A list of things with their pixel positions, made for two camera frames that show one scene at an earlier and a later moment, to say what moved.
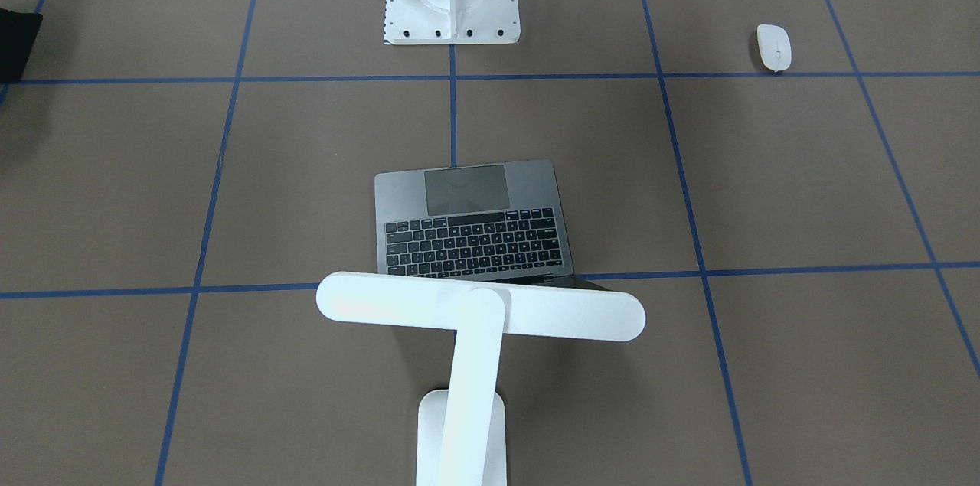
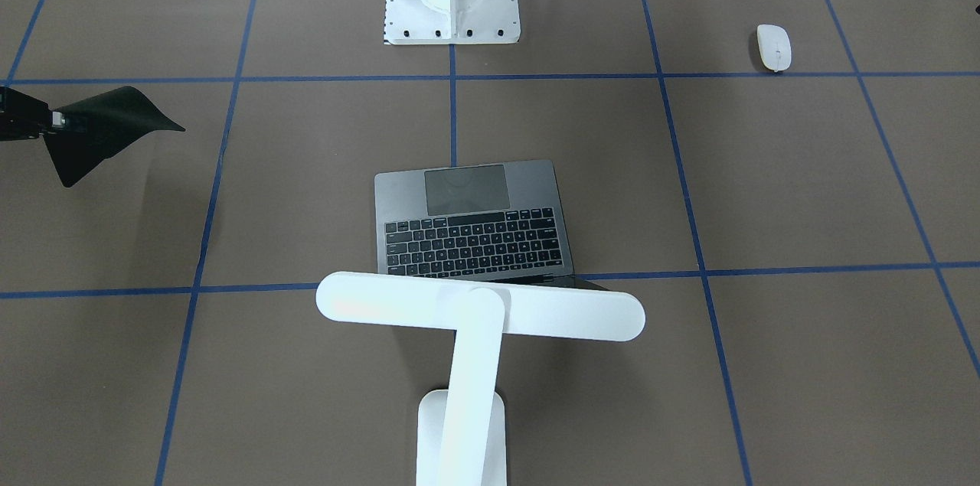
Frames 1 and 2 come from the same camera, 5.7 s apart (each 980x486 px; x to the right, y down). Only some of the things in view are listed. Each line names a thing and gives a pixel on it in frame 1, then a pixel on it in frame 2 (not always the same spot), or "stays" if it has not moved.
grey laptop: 496,222 stays
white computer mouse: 775,47 stays
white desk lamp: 462,432 stays
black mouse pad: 17,32 -> 99,126
